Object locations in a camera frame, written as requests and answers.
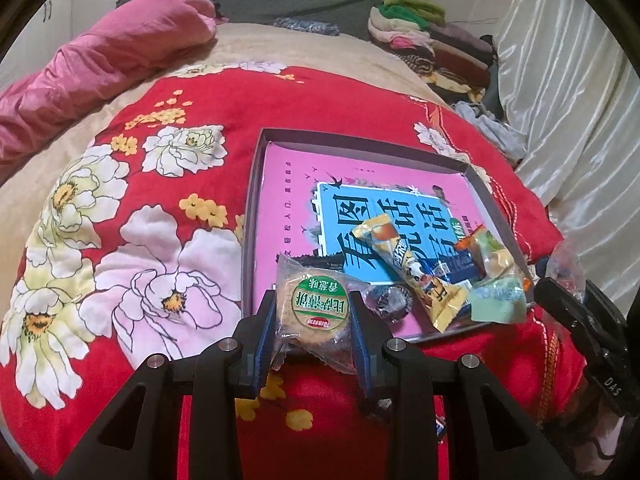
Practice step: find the orange snack packet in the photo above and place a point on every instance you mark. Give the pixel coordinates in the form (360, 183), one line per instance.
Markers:
(465, 242)

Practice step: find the stack of folded clothes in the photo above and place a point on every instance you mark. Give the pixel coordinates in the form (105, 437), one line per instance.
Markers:
(430, 45)

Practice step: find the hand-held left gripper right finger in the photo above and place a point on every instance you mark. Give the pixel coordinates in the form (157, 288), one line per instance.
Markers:
(362, 350)

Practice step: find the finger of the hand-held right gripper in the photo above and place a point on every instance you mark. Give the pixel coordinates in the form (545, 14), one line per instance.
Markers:
(560, 305)

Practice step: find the blue snack packet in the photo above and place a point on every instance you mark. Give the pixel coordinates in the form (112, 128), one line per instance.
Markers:
(440, 427)

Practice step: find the round cake packet green label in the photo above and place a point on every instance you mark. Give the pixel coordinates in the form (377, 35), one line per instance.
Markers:
(312, 310)

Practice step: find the grey patterned pillow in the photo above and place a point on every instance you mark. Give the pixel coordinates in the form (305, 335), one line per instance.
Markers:
(305, 26)

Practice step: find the white wardrobe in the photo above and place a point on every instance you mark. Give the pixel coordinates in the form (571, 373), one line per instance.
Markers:
(65, 5)

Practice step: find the red floral blanket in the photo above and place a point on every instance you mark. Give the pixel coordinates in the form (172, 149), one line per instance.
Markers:
(225, 100)

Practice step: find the beige and pale green packet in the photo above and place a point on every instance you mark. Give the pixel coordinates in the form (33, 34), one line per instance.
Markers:
(497, 295)

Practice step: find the light blue crumpled clothes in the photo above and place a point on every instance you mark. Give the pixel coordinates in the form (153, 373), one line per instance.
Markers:
(490, 130)

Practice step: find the beige bed sheet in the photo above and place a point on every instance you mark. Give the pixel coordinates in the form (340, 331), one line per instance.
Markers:
(300, 47)

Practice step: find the pink and blue book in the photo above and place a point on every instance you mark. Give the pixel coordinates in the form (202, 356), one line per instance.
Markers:
(290, 200)

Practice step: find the white satin curtain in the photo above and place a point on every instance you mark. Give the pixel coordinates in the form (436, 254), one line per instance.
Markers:
(575, 110)

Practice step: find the yellow snack packet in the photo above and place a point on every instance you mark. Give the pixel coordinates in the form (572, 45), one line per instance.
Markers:
(400, 255)

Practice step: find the grey padded headboard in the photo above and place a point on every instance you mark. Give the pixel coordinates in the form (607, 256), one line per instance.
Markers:
(300, 0)

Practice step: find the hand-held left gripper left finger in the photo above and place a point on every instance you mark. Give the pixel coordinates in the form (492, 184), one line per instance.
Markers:
(265, 340)

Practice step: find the pink pillow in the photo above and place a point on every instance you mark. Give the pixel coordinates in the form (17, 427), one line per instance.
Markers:
(100, 60)

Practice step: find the clear plastic snack packet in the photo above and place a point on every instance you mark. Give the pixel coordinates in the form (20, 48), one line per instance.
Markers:
(565, 260)

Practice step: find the dark cloth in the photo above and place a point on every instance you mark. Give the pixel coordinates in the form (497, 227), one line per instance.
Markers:
(221, 12)

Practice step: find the dark shallow cardboard box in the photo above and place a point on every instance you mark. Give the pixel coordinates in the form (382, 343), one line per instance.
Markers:
(252, 220)

